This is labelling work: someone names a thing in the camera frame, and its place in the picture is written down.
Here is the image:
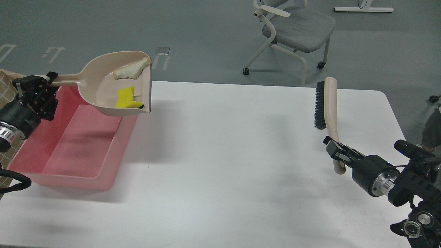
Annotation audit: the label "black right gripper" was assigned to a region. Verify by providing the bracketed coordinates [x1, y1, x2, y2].
[323, 136, 400, 197]

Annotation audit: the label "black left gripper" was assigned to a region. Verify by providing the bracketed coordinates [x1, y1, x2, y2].
[0, 72, 59, 138]

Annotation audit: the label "beige hand brush black bristles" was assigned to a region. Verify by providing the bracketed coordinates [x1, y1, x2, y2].
[314, 77, 346, 175]

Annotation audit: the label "beige plastic dustpan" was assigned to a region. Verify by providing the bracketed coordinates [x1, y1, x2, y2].
[50, 51, 152, 116]

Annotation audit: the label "yellow sponge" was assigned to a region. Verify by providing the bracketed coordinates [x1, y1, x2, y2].
[115, 86, 145, 109]

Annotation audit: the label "toast bread slice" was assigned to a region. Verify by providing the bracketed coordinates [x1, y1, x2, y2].
[112, 58, 151, 80]

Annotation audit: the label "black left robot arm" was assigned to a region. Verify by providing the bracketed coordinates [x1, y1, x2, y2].
[0, 69, 59, 195]

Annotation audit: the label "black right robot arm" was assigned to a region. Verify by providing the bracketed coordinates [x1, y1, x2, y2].
[323, 136, 441, 248]

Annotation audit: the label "pink plastic bin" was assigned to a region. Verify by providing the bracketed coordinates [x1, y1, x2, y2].
[8, 86, 137, 190]

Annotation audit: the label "beige checkered cloth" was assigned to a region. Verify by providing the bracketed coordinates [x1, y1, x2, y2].
[0, 69, 24, 200]

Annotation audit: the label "chair leg with caster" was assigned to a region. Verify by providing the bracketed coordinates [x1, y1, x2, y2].
[428, 95, 441, 103]

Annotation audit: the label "grey white office chair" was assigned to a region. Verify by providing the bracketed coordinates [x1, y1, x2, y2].
[243, 0, 337, 86]

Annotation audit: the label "white desk foot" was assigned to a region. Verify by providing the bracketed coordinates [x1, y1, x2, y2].
[333, 0, 395, 13]

